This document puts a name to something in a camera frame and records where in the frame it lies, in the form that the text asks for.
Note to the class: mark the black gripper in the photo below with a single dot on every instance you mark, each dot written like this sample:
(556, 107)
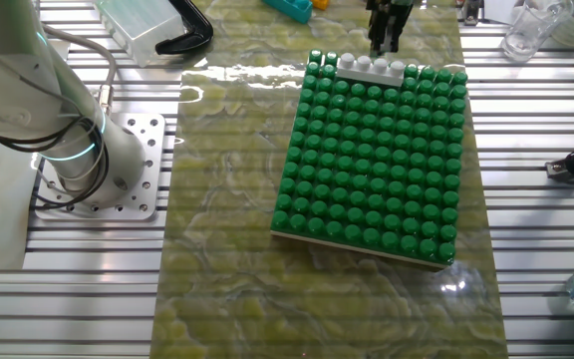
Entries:
(389, 9)

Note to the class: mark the white toy brick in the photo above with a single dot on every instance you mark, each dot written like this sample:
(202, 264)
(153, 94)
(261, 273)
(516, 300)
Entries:
(372, 74)

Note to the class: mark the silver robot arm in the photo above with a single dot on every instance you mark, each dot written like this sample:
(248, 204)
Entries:
(13, 75)

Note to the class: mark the yellow-orange four-stud brick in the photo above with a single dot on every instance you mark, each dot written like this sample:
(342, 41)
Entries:
(321, 4)

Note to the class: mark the teal four-stud brick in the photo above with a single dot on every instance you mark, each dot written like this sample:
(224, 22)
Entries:
(292, 10)

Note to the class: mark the green studded baseplate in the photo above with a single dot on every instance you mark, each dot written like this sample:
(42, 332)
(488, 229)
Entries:
(367, 164)

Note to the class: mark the clear glass cup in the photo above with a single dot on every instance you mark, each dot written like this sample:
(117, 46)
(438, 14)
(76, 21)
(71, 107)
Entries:
(531, 30)

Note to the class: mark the black C-clamp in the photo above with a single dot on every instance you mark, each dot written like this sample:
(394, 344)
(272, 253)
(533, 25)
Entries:
(197, 35)

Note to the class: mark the green marble pattern mat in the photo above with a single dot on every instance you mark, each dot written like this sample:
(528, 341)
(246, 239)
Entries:
(227, 199)

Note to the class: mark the translucent plastic box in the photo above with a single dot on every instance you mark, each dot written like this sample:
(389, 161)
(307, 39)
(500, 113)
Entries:
(142, 30)

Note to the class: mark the metal robot mounting plate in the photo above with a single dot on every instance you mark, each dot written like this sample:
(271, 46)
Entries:
(142, 199)

